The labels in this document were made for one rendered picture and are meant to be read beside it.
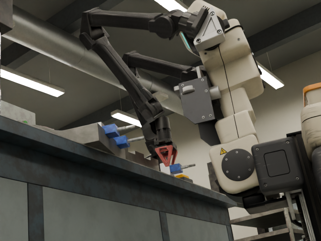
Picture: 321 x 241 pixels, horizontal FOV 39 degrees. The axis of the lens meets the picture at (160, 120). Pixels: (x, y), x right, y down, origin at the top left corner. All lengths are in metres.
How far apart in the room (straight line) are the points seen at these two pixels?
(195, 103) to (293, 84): 7.30
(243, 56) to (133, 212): 0.65
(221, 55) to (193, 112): 0.22
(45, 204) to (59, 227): 0.07
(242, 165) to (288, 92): 7.36
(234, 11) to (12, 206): 6.17
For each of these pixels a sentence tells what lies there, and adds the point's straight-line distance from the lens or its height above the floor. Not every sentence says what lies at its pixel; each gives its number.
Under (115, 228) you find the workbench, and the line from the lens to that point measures 1.40.
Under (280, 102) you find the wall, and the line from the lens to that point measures 8.75.
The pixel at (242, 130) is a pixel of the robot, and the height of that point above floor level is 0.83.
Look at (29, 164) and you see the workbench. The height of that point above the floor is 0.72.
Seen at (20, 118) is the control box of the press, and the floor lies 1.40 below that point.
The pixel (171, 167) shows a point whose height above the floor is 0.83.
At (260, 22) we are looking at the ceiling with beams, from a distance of 7.44.
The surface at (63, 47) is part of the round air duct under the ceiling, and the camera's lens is 6.04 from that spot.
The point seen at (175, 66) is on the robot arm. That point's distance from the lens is 1.97.
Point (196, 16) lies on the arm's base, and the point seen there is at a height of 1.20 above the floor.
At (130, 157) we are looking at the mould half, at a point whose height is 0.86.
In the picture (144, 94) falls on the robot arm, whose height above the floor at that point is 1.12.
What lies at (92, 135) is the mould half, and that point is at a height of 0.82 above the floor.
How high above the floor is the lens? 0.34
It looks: 23 degrees up
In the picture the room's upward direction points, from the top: 9 degrees counter-clockwise
